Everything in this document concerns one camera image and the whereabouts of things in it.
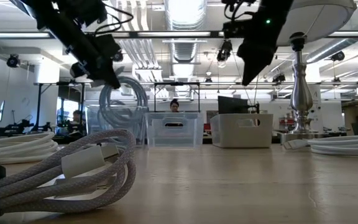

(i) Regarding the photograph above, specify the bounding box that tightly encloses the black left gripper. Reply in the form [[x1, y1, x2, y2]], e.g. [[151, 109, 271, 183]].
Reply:
[[69, 34, 122, 90]]

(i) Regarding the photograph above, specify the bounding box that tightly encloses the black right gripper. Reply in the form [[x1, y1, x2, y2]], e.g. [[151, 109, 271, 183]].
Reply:
[[223, 12, 287, 87]]

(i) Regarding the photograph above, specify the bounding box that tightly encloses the light blue cable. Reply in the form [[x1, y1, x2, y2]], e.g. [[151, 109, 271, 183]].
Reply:
[[99, 76, 149, 127], [109, 98, 142, 128]]

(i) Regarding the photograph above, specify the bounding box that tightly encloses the white braided cable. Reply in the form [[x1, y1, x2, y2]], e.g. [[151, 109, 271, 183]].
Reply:
[[0, 128, 137, 218]]

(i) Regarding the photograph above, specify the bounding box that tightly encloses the tall clear plastic bin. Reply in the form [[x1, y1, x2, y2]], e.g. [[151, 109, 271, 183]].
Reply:
[[86, 105, 149, 146]]

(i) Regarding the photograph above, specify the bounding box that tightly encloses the black computer monitor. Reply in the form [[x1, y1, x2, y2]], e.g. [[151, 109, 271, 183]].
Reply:
[[218, 95, 260, 115]]

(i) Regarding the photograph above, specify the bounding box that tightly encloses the person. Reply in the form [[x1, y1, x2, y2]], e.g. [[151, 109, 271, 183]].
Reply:
[[169, 98, 180, 113], [70, 109, 84, 131]]

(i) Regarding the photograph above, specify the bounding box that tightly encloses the silver lamp with white shade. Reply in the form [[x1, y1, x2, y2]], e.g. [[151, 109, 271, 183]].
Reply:
[[275, 0, 358, 144]]

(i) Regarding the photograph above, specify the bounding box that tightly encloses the white plastic bin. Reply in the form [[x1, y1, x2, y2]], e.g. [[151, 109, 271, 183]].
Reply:
[[209, 113, 274, 149]]

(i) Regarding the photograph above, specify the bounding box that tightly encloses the short clear plastic bin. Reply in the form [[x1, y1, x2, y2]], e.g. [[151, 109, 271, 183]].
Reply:
[[144, 111, 204, 149]]

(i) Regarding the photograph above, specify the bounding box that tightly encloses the black background rig frame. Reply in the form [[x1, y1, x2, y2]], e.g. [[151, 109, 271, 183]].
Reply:
[[33, 81, 86, 133]]

